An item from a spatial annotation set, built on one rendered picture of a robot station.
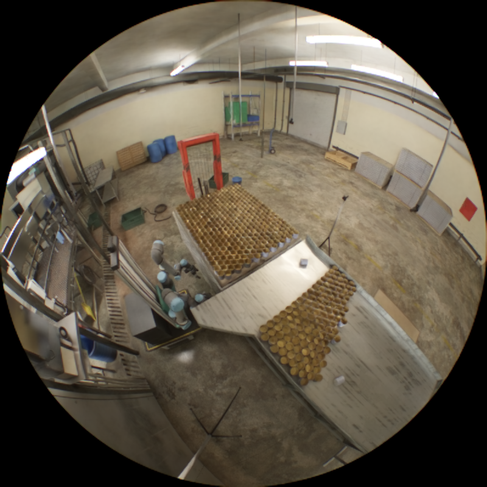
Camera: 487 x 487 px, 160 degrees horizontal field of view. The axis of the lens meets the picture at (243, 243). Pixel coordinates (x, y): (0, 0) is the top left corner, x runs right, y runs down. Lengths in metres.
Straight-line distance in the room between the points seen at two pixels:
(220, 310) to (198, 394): 1.49
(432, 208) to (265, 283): 7.32
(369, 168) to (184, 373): 8.61
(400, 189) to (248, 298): 7.36
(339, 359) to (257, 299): 0.98
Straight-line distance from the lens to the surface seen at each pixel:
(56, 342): 1.59
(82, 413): 1.71
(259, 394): 2.64
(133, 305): 2.29
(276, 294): 1.70
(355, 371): 1.82
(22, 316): 1.33
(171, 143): 9.53
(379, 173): 8.07
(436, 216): 8.14
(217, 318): 1.61
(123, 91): 9.04
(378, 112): 9.75
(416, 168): 7.79
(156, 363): 2.92
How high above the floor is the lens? 2.60
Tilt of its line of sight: 48 degrees down
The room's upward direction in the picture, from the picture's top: 1 degrees counter-clockwise
